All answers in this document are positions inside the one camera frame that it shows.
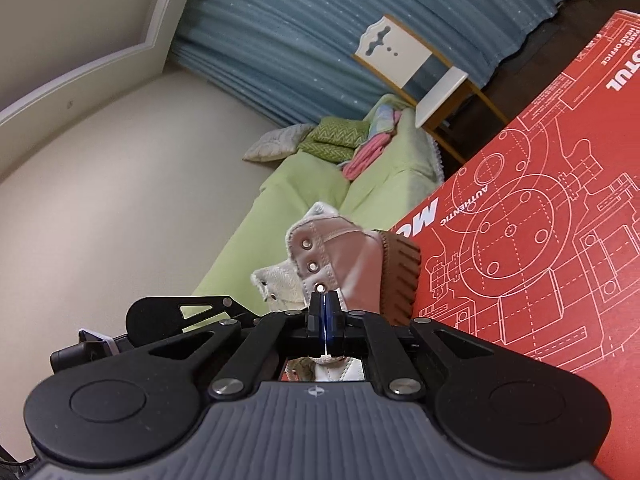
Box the pink folded cloth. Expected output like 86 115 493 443
337 130 396 181

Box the green covered sofa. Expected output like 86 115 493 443
192 94 446 321

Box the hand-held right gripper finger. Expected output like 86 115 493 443
326 294 483 401
142 291 326 401

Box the white platform shoe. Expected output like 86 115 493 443
250 201 422 383

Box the white wooden chair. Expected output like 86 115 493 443
352 14 511 166

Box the grey pillow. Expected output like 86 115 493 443
243 122 316 162

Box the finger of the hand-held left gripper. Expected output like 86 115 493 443
170 296 263 333

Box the pastel folded blanket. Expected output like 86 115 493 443
362 102 406 143

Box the red printed cardboard sheet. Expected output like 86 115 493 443
390 10 640 480

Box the blue curtain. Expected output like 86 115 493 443
170 0 583 126

